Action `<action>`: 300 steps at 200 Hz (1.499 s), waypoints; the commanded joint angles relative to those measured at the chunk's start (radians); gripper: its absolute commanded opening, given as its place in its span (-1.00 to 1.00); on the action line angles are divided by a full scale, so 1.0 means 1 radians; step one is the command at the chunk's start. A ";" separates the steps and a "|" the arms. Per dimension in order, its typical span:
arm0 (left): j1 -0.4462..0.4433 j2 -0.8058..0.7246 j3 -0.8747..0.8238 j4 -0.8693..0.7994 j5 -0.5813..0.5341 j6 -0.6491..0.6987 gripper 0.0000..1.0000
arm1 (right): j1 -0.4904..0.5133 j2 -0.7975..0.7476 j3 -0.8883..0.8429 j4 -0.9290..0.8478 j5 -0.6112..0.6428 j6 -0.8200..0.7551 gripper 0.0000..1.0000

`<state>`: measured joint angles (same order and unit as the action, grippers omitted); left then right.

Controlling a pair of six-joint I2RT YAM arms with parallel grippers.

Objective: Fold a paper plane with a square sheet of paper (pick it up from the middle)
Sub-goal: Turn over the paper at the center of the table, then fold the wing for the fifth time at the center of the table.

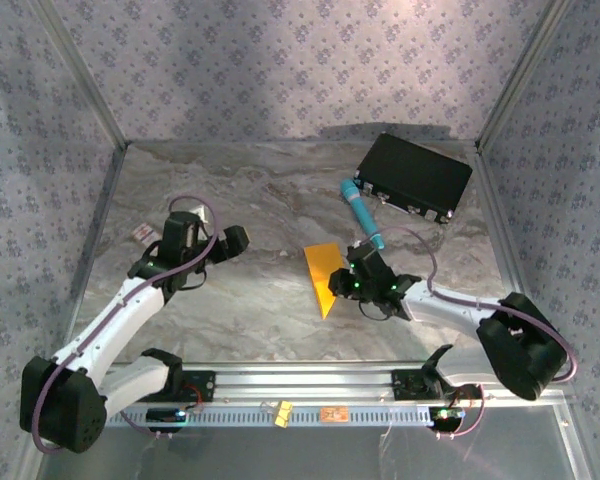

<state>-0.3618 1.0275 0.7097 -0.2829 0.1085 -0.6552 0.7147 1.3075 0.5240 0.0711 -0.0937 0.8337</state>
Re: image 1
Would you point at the small red white card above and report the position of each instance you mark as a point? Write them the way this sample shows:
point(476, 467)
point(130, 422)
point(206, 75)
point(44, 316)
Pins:
point(142, 232)

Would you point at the yellow clip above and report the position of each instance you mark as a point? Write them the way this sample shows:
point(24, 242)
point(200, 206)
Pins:
point(282, 414)

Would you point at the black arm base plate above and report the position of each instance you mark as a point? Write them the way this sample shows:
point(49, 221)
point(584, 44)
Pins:
point(405, 385)
point(205, 386)

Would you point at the teal marker pen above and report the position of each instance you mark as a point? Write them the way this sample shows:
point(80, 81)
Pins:
point(360, 210)

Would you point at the aluminium frame bar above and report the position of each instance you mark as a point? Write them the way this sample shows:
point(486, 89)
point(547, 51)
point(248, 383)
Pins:
point(522, 72)
point(82, 75)
point(92, 255)
point(510, 250)

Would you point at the black hard case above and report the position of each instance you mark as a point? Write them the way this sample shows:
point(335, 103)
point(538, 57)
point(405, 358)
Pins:
point(410, 170)

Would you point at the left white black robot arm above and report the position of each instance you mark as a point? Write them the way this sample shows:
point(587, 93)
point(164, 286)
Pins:
point(125, 310)

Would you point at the orange label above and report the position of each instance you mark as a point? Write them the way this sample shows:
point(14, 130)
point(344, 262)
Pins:
point(334, 414)

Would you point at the long aluminium mounting rail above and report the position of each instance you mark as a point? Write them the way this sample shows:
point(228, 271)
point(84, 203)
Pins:
point(305, 385)

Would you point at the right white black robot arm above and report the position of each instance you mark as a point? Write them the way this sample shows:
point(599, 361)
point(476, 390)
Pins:
point(445, 310)

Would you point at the orange square paper sheet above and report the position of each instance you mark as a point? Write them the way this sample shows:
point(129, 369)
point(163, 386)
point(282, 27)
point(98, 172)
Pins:
point(322, 275)

